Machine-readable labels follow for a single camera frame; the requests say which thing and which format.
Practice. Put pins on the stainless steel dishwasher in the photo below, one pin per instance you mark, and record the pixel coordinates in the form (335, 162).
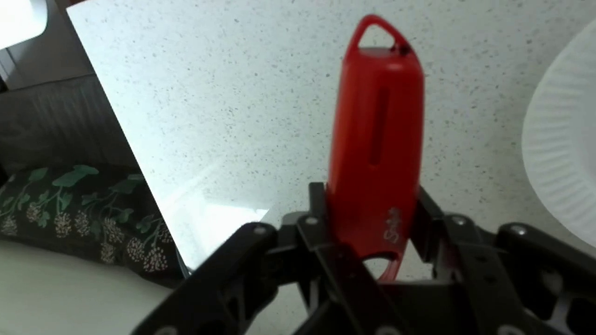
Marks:
(43, 111)

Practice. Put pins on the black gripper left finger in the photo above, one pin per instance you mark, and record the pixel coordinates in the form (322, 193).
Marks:
(247, 279)

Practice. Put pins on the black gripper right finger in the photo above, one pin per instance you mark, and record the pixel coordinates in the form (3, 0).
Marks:
(495, 271)

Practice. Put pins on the dark floral cloth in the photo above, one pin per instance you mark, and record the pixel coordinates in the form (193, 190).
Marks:
(80, 216)

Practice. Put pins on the red long-nozzle lighter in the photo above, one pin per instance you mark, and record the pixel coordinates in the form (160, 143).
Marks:
(376, 149)

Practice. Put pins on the white paper plate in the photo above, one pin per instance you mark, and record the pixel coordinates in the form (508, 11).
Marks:
(568, 136)

